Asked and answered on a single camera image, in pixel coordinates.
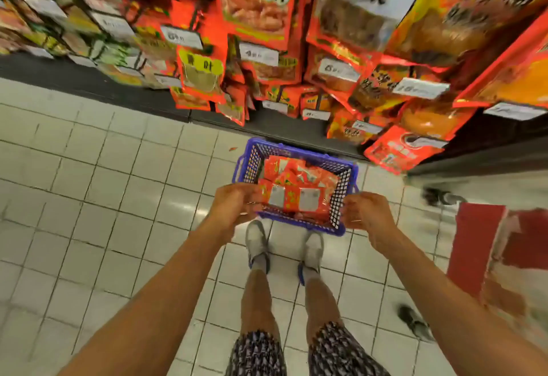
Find person's right hand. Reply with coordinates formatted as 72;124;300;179
341;192;399;253

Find person's left hand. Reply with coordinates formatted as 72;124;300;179
201;183;267;240

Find blue plastic basket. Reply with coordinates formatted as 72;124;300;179
233;138;361;236

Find pile of red seasoning packets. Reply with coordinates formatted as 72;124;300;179
257;156;339;223

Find person's right forearm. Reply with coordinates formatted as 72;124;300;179
377;235;548;376

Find person's left forearm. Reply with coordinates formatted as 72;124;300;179
60;226;228;376

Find person's left leg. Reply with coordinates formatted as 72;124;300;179
240;256;279;338

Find person's leg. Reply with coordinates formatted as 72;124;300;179
304;269;344;330
240;256;279;338

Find person's right leg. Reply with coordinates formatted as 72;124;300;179
304;269;344;330

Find grey left shoe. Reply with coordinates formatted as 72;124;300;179
245;220;272;274

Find grey shoe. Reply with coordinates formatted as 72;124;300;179
245;220;272;274
298;232;325;285

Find grey right shoe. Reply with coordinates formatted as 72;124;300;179
298;232;325;285

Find hanging display of seasoning packets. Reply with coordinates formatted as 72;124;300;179
17;0;548;133

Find dark patterned shorts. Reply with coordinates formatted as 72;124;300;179
225;320;390;376

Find rows of hanging red packets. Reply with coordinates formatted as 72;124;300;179
68;0;548;176

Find assorted green brown packets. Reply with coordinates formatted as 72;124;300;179
0;0;185;90

